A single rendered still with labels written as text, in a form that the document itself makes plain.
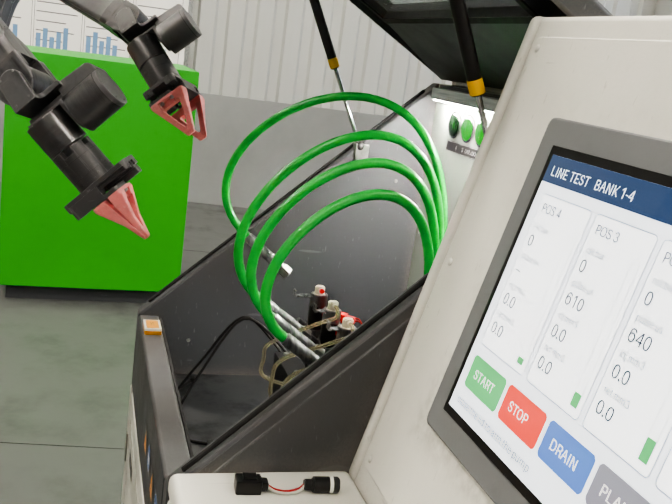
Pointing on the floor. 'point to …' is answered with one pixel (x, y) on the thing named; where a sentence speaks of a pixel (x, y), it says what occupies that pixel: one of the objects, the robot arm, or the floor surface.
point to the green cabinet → (126, 132)
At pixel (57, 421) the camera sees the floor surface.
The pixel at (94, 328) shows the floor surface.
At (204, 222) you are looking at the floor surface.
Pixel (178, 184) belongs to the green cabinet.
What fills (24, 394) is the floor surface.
